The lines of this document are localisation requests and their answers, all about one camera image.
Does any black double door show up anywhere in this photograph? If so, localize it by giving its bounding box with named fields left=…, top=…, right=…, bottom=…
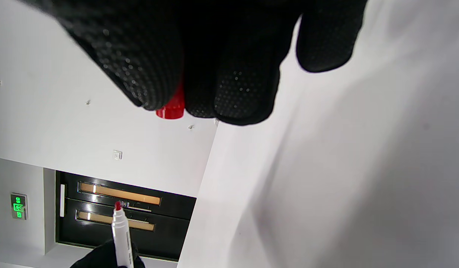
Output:
left=55, top=170, right=197, bottom=262

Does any red marker cap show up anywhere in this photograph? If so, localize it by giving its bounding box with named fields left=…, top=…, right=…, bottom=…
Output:
left=156, top=80, right=186, bottom=120

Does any person's right hand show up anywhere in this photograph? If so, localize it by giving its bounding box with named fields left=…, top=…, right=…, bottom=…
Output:
left=19, top=0, right=368, bottom=126

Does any green lit wall panel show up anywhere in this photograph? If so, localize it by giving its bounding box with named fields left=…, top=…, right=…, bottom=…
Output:
left=10, top=192, right=28, bottom=220

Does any white marker with red tip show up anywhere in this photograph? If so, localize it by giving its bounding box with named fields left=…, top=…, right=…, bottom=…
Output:
left=112, top=201, right=134, bottom=268

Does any person's left hand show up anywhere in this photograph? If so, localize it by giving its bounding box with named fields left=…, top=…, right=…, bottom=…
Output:
left=70, top=240, right=145, bottom=268

